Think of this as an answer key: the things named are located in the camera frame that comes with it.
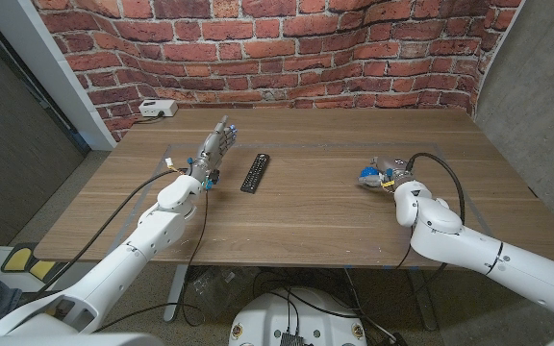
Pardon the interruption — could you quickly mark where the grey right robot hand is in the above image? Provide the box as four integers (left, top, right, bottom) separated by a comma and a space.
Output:
357, 156, 416, 193

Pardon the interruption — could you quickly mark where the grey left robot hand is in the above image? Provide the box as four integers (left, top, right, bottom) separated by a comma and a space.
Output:
186, 114, 239, 192

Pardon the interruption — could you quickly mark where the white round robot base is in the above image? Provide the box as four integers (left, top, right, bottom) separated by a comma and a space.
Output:
227, 286, 368, 346

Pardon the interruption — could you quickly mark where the black TV remote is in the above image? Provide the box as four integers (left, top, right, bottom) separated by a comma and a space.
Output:
239, 153, 271, 195

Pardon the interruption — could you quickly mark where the white power box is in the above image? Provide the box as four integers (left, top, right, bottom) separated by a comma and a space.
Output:
138, 98, 179, 118

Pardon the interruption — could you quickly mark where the red brick printed backdrop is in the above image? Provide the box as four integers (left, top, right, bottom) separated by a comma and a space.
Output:
31, 0, 523, 143

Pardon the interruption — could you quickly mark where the grey table leg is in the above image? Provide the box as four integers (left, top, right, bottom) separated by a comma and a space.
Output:
406, 268, 440, 332
163, 263, 189, 323

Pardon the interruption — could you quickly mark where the clear plastic bag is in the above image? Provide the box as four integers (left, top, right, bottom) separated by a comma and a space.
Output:
188, 266, 259, 318

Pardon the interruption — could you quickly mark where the yellow foot pedal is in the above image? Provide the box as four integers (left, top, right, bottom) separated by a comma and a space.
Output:
27, 259, 60, 284
0, 244, 36, 274

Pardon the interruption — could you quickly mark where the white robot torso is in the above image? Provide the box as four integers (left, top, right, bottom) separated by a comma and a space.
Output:
0, 332, 165, 346

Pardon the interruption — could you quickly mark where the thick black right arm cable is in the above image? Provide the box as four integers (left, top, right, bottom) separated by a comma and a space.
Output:
404, 152, 466, 226

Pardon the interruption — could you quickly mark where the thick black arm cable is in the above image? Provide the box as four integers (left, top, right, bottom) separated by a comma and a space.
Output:
24, 167, 189, 299
404, 152, 466, 226

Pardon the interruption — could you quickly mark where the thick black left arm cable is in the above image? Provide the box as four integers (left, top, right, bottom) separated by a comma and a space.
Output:
24, 167, 189, 299

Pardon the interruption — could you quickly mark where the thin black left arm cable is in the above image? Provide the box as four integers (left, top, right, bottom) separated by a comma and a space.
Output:
180, 189, 211, 328

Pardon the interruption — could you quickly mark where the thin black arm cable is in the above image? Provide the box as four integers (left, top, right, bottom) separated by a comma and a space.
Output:
180, 189, 211, 328
394, 242, 414, 270

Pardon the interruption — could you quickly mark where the black power box cable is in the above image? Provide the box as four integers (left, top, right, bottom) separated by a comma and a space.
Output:
135, 111, 166, 125

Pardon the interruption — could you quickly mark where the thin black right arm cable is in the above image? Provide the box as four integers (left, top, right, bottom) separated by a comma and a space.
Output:
394, 242, 414, 270

